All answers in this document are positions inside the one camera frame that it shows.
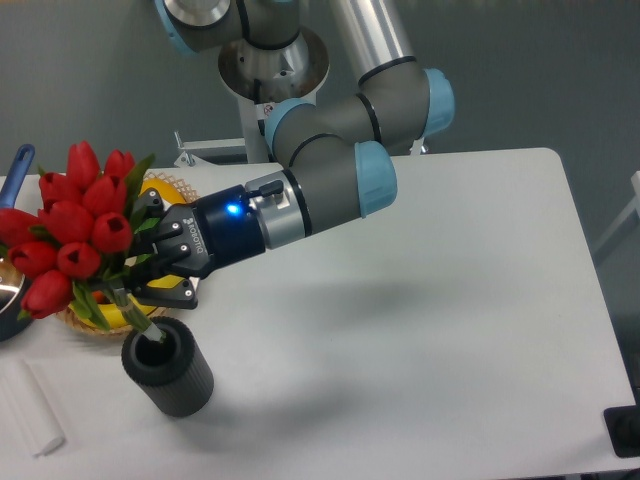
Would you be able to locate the yellow squash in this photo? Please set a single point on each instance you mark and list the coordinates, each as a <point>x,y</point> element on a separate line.
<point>167,191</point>

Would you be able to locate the dark pot with blue handle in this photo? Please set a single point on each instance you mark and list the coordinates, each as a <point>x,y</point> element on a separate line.
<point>13,283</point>

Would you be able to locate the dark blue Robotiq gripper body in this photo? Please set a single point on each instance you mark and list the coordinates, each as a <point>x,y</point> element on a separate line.
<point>215,231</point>

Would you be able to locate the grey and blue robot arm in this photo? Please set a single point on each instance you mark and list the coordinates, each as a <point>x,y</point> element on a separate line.
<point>334,160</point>

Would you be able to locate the red tulip bouquet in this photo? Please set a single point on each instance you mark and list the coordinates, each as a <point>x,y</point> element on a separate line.
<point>78,242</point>

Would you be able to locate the yellow banana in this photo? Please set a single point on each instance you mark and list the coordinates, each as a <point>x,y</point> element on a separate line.
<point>114,317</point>

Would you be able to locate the black device at table edge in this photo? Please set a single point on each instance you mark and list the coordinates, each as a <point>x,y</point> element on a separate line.
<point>623,429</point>

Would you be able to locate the woven wicker basket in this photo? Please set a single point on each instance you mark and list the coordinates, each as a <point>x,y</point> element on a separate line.
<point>67,317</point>

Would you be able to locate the white foam roll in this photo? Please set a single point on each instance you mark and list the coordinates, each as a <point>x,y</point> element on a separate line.
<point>31,409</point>

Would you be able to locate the dark grey ribbed vase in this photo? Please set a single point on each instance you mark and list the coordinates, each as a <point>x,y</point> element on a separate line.
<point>173,373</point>

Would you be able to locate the white chair frame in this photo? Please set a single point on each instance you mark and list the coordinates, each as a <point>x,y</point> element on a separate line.
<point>620,228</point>

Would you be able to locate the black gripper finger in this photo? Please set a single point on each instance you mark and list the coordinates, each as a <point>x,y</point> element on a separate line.
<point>150,204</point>
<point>182,296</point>

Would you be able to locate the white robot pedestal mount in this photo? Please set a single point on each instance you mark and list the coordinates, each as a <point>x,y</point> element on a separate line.
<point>251,148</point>

